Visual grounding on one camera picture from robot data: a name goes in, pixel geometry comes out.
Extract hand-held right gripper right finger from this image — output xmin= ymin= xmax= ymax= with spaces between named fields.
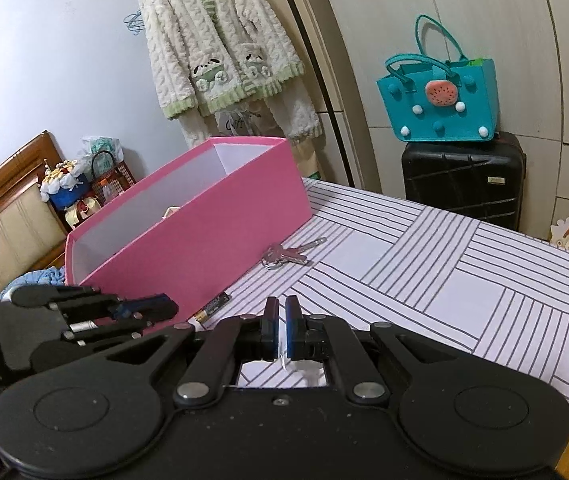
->
xmin=287 ymin=296 xmax=457 ymax=408

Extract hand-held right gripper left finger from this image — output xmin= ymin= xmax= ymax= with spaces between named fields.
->
xmin=107 ymin=297 xmax=281 ymax=409

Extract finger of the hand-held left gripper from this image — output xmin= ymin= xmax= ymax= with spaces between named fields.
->
xmin=31 ymin=327 xmax=144 ymax=373
xmin=12 ymin=285 xmax=179 ymax=321

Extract pink storage box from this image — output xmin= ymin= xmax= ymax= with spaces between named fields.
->
xmin=64 ymin=136 xmax=312 ymax=331

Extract black gold AA battery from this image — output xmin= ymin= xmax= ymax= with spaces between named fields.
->
xmin=193 ymin=292 xmax=234 ymax=323

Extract blue cloth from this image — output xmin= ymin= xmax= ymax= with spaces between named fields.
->
xmin=0 ymin=266 xmax=68 ymax=301

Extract wooden bed headboard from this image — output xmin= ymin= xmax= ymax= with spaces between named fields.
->
xmin=0 ymin=130 xmax=72 ymax=296

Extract checked basket bag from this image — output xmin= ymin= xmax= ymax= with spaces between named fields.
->
xmin=89 ymin=150 xmax=138 ymax=206

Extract white blue bouquet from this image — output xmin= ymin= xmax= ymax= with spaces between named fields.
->
xmin=39 ymin=159 xmax=90 ymax=211

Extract white green plastic bag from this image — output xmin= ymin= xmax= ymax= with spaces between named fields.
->
xmin=82 ymin=135 xmax=125 ymax=166

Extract white printed plastic bag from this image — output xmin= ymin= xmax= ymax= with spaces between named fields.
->
xmin=214 ymin=107 xmax=265 ymax=137

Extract white green fleece pants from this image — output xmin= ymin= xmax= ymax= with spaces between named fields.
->
xmin=177 ymin=80 xmax=325 ymax=143

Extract black suitcase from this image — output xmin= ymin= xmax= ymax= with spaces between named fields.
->
xmin=401 ymin=131 xmax=527 ymax=233

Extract teal felt handbag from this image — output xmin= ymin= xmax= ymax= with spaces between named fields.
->
xmin=377 ymin=14 xmax=500 ymax=143

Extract white green fleece jacket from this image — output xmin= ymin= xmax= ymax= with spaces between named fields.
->
xmin=138 ymin=0 xmax=306 ymax=121

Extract beige wardrobe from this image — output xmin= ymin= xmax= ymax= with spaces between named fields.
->
xmin=309 ymin=0 xmax=569 ymax=261

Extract teal wire hanger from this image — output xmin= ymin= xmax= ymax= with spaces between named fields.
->
xmin=123 ymin=9 xmax=146 ymax=36

